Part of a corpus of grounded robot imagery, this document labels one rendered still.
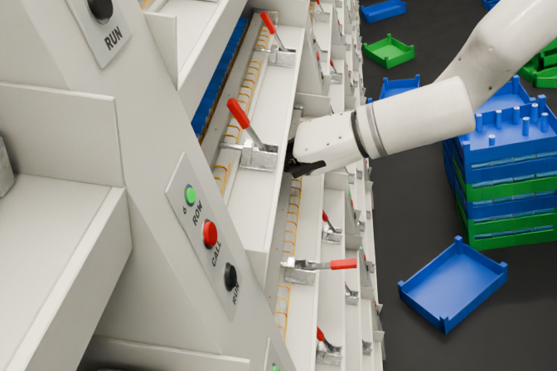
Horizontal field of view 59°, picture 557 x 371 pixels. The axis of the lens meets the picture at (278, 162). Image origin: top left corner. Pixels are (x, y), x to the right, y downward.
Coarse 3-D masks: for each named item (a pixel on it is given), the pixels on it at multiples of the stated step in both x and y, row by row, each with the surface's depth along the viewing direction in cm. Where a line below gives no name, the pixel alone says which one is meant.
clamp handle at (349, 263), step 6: (348, 258) 66; (354, 258) 66; (306, 264) 66; (312, 264) 67; (318, 264) 67; (324, 264) 66; (330, 264) 66; (336, 264) 66; (342, 264) 65; (348, 264) 65; (354, 264) 65; (312, 270) 66
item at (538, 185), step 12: (456, 168) 174; (528, 180) 157; (540, 180) 156; (552, 180) 156; (468, 192) 161; (480, 192) 161; (492, 192) 161; (504, 192) 160; (516, 192) 160; (528, 192) 160
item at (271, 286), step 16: (288, 176) 81; (288, 192) 78; (272, 240) 70; (288, 240) 72; (272, 256) 67; (272, 272) 65; (272, 288) 63; (288, 288) 65; (272, 304) 61; (288, 304) 63
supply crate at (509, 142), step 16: (544, 96) 160; (512, 112) 165; (528, 112) 164; (544, 112) 162; (496, 128) 165; (512, 128) 163; (464, 144) 150; (480, 144) 160; (496, 144) 158; (512, 144) 149; (528, 144) 149; (544, 144) 149; (464, 160) 154; (480, 160) 153
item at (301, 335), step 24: (312, 96) 99; (312, 192) 83; (312, 216) 78; (312, 240) 74; (312, 288) 67; (288, 312) 63; (312, 312) 64; (288, 336) 61; (312, 336) 61; (312, 360) 58
